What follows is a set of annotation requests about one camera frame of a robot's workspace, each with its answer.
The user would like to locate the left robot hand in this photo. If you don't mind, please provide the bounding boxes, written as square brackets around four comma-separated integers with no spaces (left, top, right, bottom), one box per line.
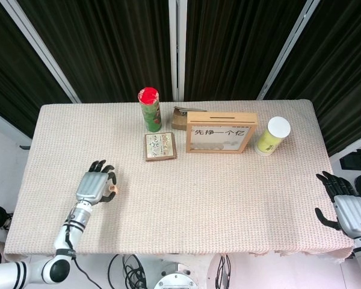
[75,159,119,203]

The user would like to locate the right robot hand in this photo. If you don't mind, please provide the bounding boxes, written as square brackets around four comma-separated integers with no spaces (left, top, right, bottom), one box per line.
[314,170,361,239]

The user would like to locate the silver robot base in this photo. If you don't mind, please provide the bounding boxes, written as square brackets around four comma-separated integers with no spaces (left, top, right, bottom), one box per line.
[153,261,200,289]

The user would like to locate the small square patterned box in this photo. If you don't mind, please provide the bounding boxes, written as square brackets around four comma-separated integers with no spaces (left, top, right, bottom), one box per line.
[144,132,178,163]

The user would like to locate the black equipment box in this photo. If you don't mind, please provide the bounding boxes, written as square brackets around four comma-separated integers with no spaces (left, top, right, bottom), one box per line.
[339,147,361,171]

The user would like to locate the green chip can red lid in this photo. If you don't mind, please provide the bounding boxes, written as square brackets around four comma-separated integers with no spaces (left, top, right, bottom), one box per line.
[137,87,163,132]

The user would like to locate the small cardboard box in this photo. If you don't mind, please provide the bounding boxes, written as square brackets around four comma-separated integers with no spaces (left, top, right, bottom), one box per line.
[170,105,209,131]

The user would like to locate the beige woven tablecloth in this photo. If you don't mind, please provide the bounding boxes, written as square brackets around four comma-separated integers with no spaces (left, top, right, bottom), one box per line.
[2,99,353,259]

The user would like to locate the clear tennis ball tube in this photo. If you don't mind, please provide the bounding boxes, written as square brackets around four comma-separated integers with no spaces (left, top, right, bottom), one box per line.
[254,116,291,156]

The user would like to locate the black curtain panel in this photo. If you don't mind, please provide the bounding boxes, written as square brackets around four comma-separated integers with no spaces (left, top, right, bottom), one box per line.
[16,0,174,104]
[263,0,361,158]
[183,0,312,102]
[0,0,75,141]

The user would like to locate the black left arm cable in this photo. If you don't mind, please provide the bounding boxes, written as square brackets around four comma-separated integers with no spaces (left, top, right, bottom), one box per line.
[64,207,102,289]

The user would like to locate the white frame rail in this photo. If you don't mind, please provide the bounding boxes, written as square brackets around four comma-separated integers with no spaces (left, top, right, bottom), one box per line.
[330,138,361,160]
[0,107,33,142]

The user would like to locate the black coiled cables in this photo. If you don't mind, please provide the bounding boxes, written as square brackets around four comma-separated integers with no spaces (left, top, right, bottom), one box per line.
[107,254,148,289]

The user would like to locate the black cable bundle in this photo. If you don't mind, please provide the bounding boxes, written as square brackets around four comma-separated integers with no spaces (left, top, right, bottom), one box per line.
[215,254,233,287]

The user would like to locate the wooden frame money box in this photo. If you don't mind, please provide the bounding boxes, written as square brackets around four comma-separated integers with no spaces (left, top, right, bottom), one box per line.
[185,111,259,154]

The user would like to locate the white frame pole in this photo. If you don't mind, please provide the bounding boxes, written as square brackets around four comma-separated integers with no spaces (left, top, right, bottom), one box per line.
[0,0,81,104]
[168,0,188,102]
[256,0,321,101]

